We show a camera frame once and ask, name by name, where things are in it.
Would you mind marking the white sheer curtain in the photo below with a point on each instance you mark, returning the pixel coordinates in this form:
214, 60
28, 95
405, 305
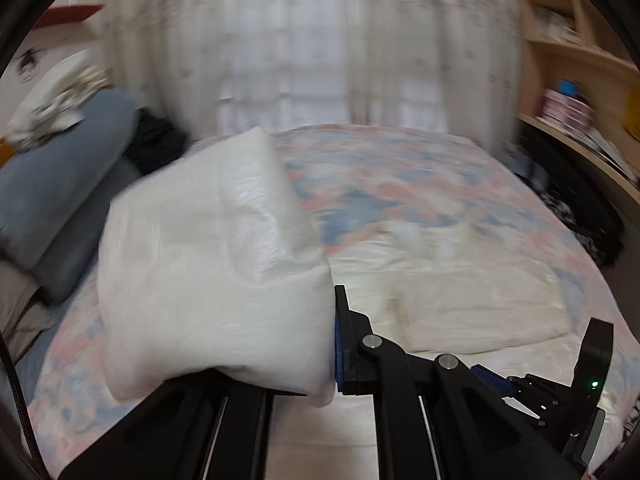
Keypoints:
310, 60

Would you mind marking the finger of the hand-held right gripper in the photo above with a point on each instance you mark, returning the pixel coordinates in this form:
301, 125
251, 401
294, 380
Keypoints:
530, 390

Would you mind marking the white crumpled cloth pile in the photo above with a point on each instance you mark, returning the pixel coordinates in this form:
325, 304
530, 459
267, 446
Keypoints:
50, 102

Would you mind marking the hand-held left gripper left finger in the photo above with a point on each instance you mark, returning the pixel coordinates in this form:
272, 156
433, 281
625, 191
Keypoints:
235, 415

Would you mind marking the wooden headboard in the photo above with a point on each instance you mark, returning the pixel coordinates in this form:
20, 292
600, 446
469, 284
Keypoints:
5, 152

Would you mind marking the pastel patterned bed cover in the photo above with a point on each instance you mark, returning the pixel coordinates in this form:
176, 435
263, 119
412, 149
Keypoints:
400, 185

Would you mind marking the large blue pillow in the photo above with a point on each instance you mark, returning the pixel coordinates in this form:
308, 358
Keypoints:
55, 170

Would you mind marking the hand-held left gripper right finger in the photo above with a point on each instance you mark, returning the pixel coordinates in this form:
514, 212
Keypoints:
338, 345

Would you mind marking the wooden bookshelf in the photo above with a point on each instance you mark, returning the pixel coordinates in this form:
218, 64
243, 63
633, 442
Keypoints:
575, 55

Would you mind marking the small blue pillow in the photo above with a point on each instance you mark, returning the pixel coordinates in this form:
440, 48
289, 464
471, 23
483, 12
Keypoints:
80, 255

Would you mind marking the black patterned cloth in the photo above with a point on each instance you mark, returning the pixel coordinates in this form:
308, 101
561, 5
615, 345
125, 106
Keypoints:
585, 230

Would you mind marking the stack of pink boxes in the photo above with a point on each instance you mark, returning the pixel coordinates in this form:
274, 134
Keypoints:
567, 109

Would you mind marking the grey sheet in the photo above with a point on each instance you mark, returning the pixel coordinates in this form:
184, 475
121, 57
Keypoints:
22, 305

